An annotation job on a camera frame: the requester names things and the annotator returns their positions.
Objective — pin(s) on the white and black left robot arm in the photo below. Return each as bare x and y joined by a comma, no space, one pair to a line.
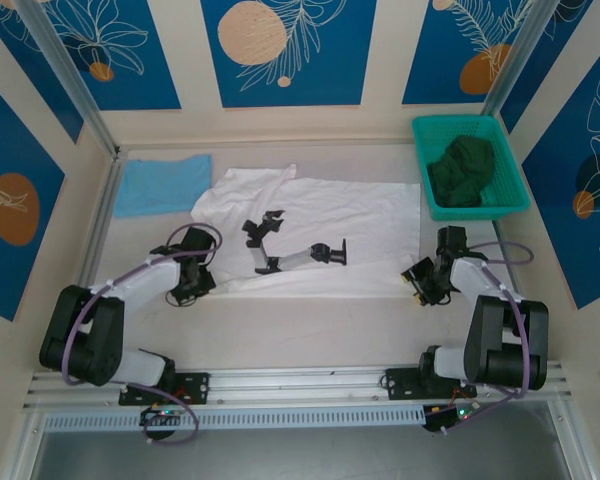
150,282

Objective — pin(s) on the aluminium mounting rail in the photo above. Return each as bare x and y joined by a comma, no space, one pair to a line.
290,385

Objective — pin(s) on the aluminium frame post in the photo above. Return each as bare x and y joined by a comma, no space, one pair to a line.
75,85
517,55

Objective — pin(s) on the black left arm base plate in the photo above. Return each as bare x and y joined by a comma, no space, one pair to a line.
195,387

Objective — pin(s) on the teal plastic basket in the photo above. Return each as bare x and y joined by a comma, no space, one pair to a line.
430,130

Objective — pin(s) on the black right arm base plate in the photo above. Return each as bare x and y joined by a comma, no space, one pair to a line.
400,382

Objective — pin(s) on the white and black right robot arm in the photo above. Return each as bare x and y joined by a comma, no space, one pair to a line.
500,340

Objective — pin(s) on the dark green t-shirt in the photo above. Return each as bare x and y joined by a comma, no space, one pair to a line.
465,170

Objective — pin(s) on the folded light blue t-shirt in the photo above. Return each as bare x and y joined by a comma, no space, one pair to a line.
165,185

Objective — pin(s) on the blue floral wall panel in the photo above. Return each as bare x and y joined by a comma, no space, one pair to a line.
145,90
430,75
330,75
10,150
30,75
540,80
555,225

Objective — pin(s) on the grey metal sheet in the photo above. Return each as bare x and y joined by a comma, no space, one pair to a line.
300,457

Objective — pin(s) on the white t-shirt with robot print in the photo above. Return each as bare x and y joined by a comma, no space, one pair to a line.
330,210

